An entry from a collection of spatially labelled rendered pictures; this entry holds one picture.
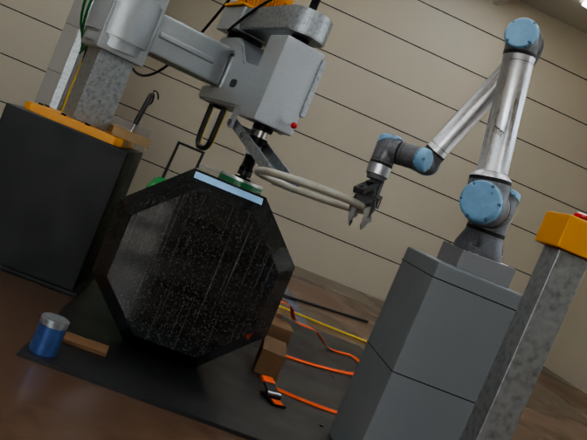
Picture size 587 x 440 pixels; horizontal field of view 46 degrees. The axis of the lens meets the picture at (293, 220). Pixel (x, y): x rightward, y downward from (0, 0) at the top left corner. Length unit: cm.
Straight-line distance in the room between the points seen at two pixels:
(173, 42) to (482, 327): 214
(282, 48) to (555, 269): 193
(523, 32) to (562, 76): 672
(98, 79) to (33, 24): 497
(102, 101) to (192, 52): 54
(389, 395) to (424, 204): 623
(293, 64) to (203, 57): 68
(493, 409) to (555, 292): 31
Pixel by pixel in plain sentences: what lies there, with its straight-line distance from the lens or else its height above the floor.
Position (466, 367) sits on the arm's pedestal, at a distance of 261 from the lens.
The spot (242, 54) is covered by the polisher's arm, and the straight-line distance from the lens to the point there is 367.
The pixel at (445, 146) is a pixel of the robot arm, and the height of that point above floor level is 126.
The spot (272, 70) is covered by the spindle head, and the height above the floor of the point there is 135.
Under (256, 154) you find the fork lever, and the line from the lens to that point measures 316.
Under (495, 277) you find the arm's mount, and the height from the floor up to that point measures 87.
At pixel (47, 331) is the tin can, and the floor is 11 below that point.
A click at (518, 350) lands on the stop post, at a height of 75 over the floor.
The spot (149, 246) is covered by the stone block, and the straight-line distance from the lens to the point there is 287.
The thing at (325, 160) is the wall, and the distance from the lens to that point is 834.
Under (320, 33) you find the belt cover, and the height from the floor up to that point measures 159.
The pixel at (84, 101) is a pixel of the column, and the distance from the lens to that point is 362.
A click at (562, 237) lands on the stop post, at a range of 168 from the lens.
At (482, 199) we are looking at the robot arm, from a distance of 249.
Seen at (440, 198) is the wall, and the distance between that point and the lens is 871.
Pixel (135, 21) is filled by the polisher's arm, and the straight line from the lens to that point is 360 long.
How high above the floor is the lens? 90
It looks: 3 degrees down
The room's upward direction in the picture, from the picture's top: 23 degrees clockwise
